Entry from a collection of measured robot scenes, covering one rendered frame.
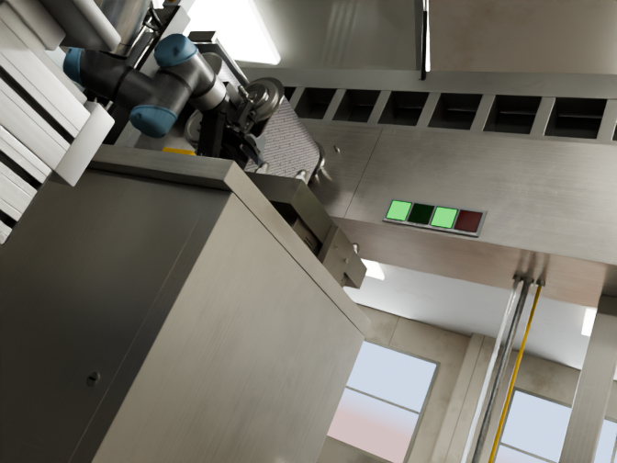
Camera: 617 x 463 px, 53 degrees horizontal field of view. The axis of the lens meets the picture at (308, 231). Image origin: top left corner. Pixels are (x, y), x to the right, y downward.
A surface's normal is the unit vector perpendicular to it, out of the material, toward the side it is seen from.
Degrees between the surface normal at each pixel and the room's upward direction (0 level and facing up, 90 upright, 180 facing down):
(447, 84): 90
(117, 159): 90
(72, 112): 90
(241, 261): 90
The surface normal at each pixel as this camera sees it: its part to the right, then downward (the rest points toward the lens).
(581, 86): -0.40, -0.50
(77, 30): -0.39, 0.85
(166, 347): 0.83, 0.16
